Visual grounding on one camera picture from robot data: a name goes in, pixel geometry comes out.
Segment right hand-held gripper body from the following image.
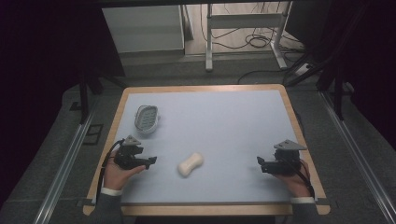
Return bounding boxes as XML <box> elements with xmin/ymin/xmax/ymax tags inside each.
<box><xmin>262</xmin><ymin>139</ymin><xmax>308</xmax><ymax>175</ymax></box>

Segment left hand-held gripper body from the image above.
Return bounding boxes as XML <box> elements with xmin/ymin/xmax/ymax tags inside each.
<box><xmin>113</xmin><ymin>134</ymin><xmax>149</xmax><ymax>171</ymax></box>

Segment white soap bar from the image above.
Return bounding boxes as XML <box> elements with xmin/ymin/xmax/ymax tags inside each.
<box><xmin>177</xmin><ymin>151</ymin><xmax>205</xmax><ymax>178</ymax></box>

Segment person's left hand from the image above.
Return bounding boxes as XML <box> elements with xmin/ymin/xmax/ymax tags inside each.
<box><xmin>103</xmin><ymin>150</ymin><xmax>147</xmax><ymax>191</ymax></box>

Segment person's right hand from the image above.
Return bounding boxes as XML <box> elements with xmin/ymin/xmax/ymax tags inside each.
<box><xmin>274</xmin><ymin>159</ymin><xmax>312</xmax><ymax>199</ymax></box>

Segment light blue table mat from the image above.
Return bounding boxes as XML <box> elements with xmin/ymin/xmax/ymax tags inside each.
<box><xmin>92</xmin><ymin>90</ymin><xmax>318</xmax><ymax>204</ymax></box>

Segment black tripod stand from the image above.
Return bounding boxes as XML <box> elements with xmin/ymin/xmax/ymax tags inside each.
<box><xmin>73</xmin><ymin>46</ymin><xmax>129</xmax><ymax>125</ymax></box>

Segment white power strip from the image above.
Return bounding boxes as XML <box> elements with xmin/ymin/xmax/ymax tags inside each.
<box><xmin>294</xmin><ymin>63</ymin><xmax>313</xmax><ymax>77</ymax></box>

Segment grey cabinet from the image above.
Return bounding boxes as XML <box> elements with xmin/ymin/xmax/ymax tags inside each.
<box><xmin>102</xmin><ymin>5</ymin><xmax>185</xmax><ymax>54</ymax></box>

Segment white metal stand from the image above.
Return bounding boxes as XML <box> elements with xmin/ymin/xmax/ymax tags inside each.
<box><xmin>205</xmin><ymin>1</ymin><xmax>293</xmax><ymax>73</ymax></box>

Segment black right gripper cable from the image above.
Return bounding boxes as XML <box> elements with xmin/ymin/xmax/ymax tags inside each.
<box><xmin>285</xmin><ymin>157</ymin><xmax>316</xmax><ymax>199</ymax></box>

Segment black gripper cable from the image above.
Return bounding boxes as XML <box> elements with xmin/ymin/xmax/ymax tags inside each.
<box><xmin>95</xmin><ymin>138</ymin><xmax>126</xmax><ymax>204</ymax></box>
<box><xmin>285</xmin><ymin>157</ymin><xmax>316</xmax><ymax>199</ymax></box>

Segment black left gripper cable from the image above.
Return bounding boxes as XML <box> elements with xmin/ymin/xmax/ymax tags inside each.
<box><xmin>95</xmin><ymin>138</ymin><xmax>126</xmax><ymax>204</ymax></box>

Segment metal floor rail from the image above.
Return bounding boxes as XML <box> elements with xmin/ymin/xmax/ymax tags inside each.
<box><xmin>318</xmin><ymin>91</ymin><xmax>396</xmax><ymax>224</ymax></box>
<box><xmin>33</xmin><ymin>108</ymin><xmax>98</xmax><ymax>224</ymax></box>

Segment black floor cables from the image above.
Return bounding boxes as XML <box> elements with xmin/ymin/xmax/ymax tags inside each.
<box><xmin>199</xmin><ymin>2</ymin><xmax>309</xmax><ymax>85</ymax></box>

